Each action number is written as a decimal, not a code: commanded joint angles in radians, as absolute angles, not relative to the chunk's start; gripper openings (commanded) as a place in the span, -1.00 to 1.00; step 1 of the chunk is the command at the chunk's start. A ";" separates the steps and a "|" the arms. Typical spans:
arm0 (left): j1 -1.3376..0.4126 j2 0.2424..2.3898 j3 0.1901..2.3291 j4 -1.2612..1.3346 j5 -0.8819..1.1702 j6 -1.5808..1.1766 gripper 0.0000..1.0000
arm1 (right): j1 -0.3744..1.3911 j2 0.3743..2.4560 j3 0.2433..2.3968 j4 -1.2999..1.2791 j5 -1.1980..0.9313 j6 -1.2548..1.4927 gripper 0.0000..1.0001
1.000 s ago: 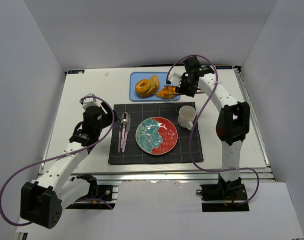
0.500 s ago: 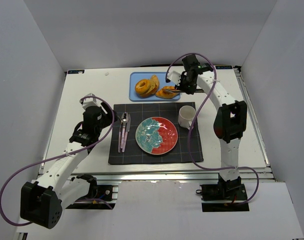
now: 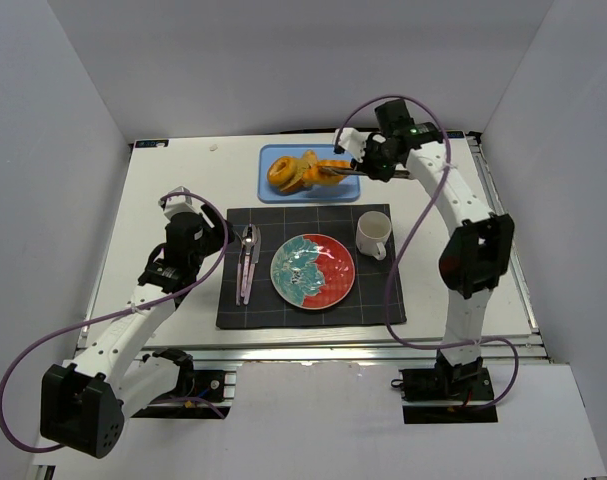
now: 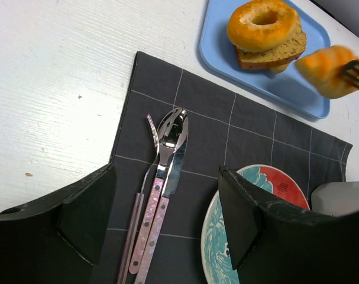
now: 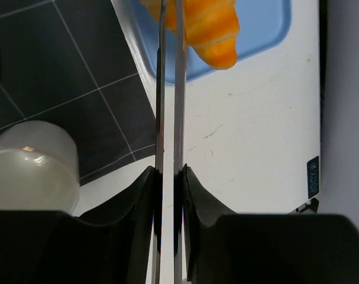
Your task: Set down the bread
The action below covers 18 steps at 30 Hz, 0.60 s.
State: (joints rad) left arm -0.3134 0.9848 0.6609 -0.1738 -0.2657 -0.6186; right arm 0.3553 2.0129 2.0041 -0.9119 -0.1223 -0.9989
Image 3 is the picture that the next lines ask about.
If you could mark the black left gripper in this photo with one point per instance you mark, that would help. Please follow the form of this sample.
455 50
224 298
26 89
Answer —
215 230

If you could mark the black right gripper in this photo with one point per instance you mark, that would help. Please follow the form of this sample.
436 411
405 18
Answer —
362 163

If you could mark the orange croissant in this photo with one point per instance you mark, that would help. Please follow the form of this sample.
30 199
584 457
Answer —
319 175

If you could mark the orange bagel bread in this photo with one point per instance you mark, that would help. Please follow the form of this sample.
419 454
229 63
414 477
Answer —
282 171

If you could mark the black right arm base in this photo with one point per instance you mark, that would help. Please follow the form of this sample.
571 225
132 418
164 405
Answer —
445 394

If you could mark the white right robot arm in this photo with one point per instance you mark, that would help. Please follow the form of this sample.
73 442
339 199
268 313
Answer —
478 251

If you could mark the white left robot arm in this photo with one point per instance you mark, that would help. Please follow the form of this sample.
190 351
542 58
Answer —
85 405

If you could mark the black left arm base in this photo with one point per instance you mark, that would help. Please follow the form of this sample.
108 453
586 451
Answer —
200 393

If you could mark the brown bread slice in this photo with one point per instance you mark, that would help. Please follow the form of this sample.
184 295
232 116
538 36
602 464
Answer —
309 160
296 183

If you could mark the blue plastic tray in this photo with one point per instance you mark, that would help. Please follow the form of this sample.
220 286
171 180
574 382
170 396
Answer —
348 190

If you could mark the white ceramic mug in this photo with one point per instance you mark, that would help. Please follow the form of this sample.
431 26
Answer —
372 233

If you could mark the teal and red plate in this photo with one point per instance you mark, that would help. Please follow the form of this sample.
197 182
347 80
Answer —
312 271

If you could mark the dark grey checked placemat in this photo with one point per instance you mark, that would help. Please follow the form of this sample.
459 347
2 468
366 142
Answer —
362 306

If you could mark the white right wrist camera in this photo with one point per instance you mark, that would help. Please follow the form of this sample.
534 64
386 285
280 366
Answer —
350 141

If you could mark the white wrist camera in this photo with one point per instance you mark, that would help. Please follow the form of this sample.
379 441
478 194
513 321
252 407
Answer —
176 202
350 141

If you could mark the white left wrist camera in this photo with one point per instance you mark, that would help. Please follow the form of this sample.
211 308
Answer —
176 202

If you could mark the fork with pink handle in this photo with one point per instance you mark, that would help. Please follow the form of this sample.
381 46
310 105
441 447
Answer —
240 268

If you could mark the spoon with pink handle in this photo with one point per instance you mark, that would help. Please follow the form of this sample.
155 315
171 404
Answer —
248 259

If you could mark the knife with pink handle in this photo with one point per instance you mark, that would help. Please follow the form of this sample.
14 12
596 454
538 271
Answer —
252 253

